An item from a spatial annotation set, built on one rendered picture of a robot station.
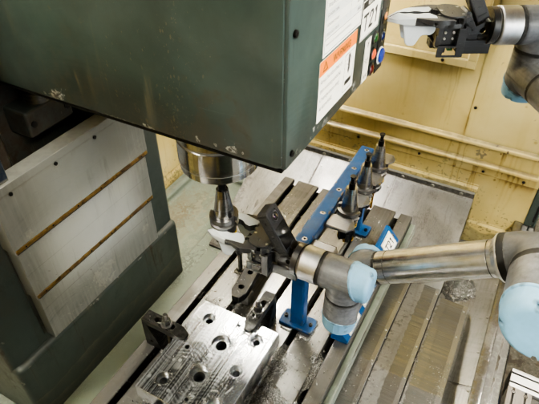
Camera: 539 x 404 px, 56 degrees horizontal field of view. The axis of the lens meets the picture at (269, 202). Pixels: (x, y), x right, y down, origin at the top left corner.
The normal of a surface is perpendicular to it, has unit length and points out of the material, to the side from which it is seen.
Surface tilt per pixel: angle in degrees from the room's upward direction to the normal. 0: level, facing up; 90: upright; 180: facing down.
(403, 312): 7
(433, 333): 8
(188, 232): 0
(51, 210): 90
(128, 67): 90
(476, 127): 90
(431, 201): 24
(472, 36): 90
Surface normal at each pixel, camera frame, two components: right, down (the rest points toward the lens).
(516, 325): -0.55, 0.48
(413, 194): -0.20, -0.47
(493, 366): 0.00, -0.77
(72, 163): 0.88, 0.30
